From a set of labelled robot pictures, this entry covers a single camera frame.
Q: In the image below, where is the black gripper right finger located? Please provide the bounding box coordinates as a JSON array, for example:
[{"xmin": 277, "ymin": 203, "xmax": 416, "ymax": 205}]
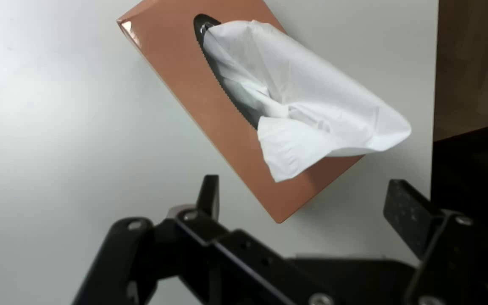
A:
[{"xmin": 382, "ymin": 178, "xmax": 488, "ymax": 305}]

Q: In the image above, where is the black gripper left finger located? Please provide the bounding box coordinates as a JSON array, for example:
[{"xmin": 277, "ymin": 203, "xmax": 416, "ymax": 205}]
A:
[{"xmin": 73, "ymin": 173, "xmax": 336, "ymax": 305}]

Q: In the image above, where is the white paper napkin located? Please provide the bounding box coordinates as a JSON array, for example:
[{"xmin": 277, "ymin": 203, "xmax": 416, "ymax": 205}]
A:
[{"xmin": 200, "ymin": 19, "xmax": 414, "ymax": 185}]

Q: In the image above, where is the copper brown tissue box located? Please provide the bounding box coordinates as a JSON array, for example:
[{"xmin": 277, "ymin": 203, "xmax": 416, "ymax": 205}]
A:
[{"xmin": 116, "ymin": 0, "xmax": 367, "ymax": 225}]

